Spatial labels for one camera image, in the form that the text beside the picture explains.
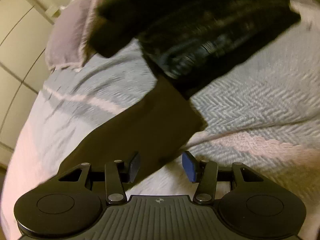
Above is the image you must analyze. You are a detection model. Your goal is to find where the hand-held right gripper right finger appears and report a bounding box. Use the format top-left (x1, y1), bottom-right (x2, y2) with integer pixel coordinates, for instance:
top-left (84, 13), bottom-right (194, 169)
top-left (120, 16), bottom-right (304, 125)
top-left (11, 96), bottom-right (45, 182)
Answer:
top-left (182, 151), bottom-right (263, 204)

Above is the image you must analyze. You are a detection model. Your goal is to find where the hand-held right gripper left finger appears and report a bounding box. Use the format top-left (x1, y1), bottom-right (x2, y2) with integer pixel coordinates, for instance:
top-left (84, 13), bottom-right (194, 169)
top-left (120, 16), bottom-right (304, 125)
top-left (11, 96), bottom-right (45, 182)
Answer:
top-left (57, 151), bottom-right (140, 204)

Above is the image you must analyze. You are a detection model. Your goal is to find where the dark olive long-sleeve shirt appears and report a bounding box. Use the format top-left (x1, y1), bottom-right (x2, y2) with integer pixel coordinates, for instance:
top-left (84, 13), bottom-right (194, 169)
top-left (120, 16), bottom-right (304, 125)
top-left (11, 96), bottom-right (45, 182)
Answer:
top-left (57, 75), bottom-right (208, 188)

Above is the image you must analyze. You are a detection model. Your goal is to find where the pink herringbone blanket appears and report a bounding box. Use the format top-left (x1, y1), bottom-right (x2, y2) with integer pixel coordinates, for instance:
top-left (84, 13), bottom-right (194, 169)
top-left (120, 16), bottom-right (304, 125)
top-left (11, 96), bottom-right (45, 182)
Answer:
top-left (0, 0), bottom-right (320, 240)

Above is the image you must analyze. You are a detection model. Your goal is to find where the black glossy garment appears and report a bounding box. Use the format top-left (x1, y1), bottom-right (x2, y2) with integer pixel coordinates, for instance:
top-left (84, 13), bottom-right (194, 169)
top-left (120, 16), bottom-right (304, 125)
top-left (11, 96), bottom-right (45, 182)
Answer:
top-left (89, 0), bottom-right (302, 100)

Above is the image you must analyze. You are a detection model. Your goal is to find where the pink pillow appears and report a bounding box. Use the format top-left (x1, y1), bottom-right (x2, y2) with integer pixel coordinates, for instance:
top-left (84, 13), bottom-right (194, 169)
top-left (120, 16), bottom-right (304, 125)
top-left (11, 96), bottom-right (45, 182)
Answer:
top-left (46, 0), bottom-right (110, 72)

